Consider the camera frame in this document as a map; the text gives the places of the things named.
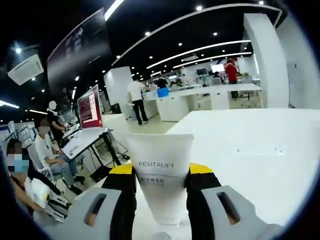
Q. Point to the ceiling air conditioner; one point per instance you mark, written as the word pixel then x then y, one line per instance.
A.
pixel 26 68

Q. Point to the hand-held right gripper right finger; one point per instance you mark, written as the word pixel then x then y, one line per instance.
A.
pixel 202 200

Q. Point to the small distant monitor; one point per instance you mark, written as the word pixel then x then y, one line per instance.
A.
pixel 217 68

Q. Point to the white skincare tube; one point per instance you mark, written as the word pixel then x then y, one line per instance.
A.
pixel 160 155

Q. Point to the white plastic chair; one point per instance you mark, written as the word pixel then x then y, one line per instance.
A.
pixel 35 160

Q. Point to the white standing desk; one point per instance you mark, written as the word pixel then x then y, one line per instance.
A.
pixel 82 141

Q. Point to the blue storage box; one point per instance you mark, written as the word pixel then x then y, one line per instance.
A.
pixel 163 92

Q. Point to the long white counter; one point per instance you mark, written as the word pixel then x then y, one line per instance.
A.
pixel 200 97

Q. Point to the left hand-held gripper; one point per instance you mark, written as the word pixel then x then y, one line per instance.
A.
pixel 37 191

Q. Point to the dark hanging display screen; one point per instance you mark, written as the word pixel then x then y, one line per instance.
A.
pixel 80 45

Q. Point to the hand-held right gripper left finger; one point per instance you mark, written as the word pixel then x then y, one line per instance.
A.
pixel 117 200

